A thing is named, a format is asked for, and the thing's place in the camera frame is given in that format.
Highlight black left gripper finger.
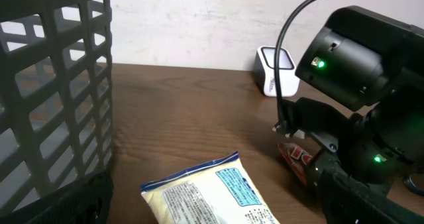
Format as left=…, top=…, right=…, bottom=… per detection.
left=1, top=169, right=114, bottom=224

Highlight orange candy bar wrapper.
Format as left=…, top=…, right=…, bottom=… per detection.
left=278, top=143, right=313, bottom=186

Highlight white snack bag blue edges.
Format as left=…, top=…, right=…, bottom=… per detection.
left=140, top=151, right=279, bottom=224

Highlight grey plastic basket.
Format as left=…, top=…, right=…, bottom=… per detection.
left=1, top=0, right=113, bottom=215

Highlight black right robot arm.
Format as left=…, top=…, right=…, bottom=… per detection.
left=293, top=6, right=423, bottom=195

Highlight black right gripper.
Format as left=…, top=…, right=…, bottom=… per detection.
left=305, top=117, right=423, bottom=224

